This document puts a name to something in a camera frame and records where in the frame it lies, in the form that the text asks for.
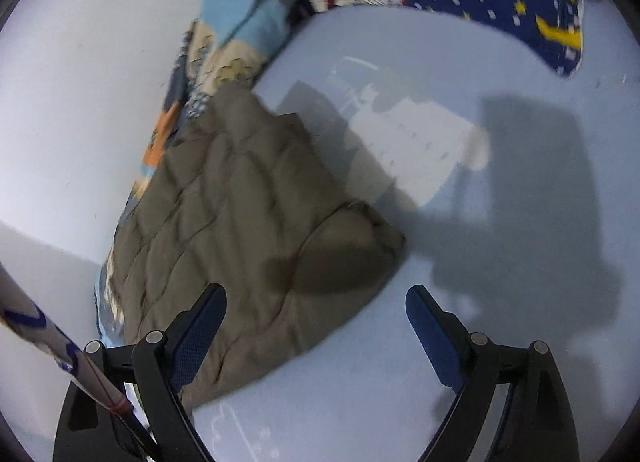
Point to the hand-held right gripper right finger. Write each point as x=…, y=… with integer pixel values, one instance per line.
x=435, y=337

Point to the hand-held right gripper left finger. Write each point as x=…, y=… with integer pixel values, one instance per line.
x=197, y=337

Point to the olive puffer jacket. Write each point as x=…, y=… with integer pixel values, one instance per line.
x=240, y=222

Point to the cartoon patterned blanket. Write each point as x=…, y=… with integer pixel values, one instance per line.
x=235, y=6

